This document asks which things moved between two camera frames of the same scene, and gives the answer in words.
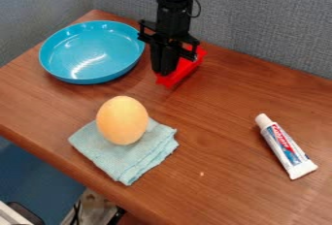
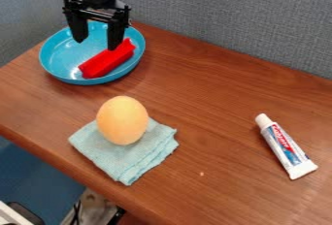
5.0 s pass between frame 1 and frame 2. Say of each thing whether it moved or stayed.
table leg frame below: stayed
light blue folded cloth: stayed
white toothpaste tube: stayed
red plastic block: moved
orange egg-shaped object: stayed
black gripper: moved
